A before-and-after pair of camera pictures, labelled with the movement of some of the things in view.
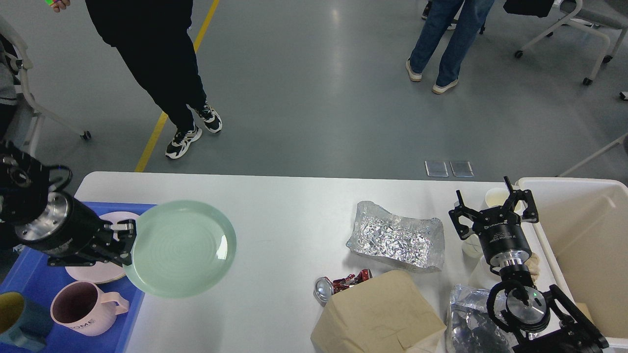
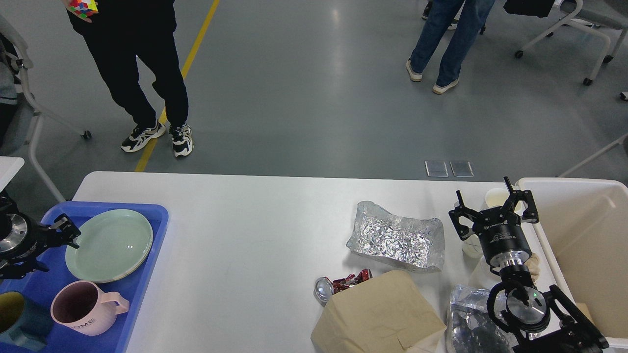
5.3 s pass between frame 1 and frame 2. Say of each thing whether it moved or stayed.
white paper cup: stayed
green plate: moved
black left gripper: moved
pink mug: stayed
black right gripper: stayed
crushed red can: stayed
